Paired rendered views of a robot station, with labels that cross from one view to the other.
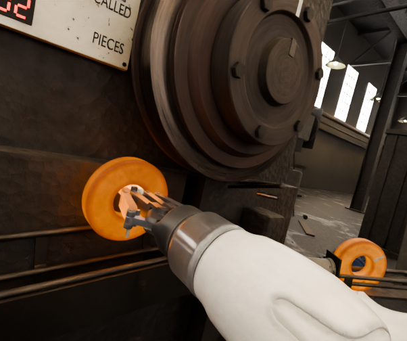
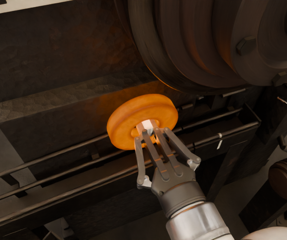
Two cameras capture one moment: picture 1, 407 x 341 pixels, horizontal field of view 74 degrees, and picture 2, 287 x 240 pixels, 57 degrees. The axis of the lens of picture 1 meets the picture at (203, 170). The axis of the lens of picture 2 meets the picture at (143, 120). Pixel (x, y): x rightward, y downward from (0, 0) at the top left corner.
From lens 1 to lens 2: 0.36 m
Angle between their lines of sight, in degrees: 49
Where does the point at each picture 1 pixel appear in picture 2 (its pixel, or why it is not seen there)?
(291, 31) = not seen: outside the picture
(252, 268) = not seen: outside the picture
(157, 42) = (137, 15)
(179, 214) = (173, 201)
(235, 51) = (242, 27)
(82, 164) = (101, 98)
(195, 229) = (180, 230)
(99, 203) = (120, 139)
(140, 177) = (149, 115)
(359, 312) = not seen: outside the picture
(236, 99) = (244, 68)
